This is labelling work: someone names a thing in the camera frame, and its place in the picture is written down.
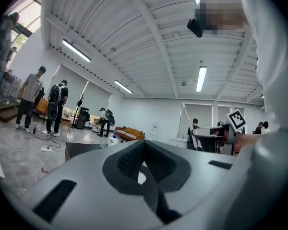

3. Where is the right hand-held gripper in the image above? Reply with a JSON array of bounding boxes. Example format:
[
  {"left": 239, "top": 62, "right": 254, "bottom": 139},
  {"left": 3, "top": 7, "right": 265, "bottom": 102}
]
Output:
[{"left": 192, "top": 109, "right": 246, "bottom": 156}]

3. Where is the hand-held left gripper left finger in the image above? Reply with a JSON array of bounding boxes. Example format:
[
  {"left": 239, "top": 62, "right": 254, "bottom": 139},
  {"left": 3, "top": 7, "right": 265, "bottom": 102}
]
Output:
[{"left": 21, "top": 140, "right": 164, "bottom": 230}]

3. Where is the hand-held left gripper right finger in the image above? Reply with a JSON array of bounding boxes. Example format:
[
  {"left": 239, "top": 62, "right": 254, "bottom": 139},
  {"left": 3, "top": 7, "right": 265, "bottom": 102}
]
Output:
[{"left": 144, "top": 140, "right": 238, "bottom": 230}]

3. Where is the white soap pump bottle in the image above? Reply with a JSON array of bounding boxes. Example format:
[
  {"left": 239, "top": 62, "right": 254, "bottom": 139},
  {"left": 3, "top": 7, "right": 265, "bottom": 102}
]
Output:
[{"left": 107, "top": 132, "right": 120, "bottom": 148}]

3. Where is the person's right forearm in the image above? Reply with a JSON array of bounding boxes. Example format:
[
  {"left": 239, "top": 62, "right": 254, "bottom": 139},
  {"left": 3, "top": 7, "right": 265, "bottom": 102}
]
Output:
[{"left": 235, "top": 132, "right": 267, "bottom": 153}]

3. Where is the black vanity cabinet counter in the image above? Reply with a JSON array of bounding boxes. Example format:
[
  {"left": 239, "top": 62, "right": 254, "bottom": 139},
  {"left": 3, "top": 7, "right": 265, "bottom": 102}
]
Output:
[{"left": 65, "top": 141, "right": 105, "bottom": 162}]

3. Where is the white cabinet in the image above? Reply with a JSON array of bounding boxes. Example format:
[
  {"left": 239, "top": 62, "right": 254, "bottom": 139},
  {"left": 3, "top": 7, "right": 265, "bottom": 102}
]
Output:
[{"left": 166, "top": 138, "right": 188, "bottom": 149}]

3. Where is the white water dispenser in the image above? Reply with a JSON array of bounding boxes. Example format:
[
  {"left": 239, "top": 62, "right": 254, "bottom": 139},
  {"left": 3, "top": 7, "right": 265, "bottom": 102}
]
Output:
[{"left": 149, "top": 123, "right": 159, "bottom": 141}]

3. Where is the black tall appliance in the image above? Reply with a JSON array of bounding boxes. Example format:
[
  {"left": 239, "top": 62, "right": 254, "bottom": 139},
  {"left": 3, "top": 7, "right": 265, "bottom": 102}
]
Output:
[{"left": 75, "top": 106, "right": 90, "bottom": 130}]

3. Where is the orange sofa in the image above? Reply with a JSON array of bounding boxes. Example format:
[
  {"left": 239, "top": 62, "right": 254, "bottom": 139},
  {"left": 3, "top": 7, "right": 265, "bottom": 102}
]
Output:
[{"left": 115, "top": 126, "right": 146, "bottom": 141}]

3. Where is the black coat rack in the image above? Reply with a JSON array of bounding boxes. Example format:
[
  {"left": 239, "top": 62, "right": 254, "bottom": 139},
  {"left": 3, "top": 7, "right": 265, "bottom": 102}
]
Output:
[{"left": 71, "top": 92, "right": 86, "bottom": 129}]

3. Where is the orange chair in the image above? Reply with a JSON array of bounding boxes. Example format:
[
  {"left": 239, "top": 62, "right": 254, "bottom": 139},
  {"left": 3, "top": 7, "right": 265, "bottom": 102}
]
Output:
[{"left": 35, "top": 98, "right": 50, "bottom": 116}]

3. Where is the person's white shirt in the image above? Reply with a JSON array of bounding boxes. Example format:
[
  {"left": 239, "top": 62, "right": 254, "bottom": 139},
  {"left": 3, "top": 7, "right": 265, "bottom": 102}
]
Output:
[{"left": 239, "top": 0, "right": 288, "bottom": 230}]

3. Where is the wooden platform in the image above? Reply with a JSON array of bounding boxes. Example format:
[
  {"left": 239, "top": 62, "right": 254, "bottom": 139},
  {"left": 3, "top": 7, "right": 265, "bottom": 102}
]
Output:
[{"left": 0, "top": 101, "right": 21, "bottom": 123}]

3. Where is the person's head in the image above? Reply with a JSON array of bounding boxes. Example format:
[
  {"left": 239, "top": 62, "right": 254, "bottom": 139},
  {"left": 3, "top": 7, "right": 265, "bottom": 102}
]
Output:
[{"left": 194, "top": 0, "right": 249, "bottom": 35}]

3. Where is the black head-worn camera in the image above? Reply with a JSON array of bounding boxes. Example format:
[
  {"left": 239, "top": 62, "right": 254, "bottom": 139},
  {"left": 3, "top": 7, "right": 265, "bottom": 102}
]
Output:
[{"left": 187, "top": 18, "right": 205, "bottom": 38}]

